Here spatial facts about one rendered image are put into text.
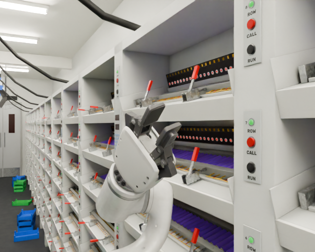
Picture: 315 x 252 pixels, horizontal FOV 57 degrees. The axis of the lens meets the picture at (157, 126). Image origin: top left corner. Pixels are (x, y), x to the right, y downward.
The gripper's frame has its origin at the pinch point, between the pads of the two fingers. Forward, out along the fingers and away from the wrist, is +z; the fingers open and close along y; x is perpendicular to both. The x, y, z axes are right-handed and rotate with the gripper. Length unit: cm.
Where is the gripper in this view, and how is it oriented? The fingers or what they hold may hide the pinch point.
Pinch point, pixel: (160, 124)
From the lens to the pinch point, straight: 43.7
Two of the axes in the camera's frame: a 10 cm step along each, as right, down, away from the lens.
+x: -7.5, 3.1, -5.9
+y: 5.7, 7.5, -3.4
